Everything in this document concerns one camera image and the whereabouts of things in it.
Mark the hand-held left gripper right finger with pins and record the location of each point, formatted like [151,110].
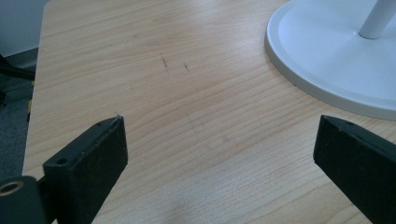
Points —
[361,161]

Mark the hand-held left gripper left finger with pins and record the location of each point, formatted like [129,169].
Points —
[84,168]

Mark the white round lamp stand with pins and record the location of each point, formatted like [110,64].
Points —
[330,56]

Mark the black bar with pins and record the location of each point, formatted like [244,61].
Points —
[15,72]

